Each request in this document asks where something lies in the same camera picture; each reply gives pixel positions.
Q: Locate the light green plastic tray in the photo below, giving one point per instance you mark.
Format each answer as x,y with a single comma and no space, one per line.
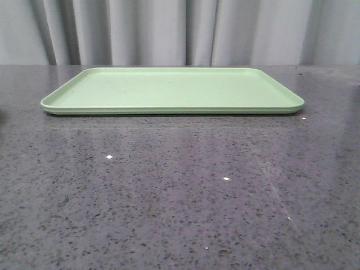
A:
172,90

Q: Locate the grey background curtain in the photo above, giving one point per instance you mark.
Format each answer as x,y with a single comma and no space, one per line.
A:
179,33

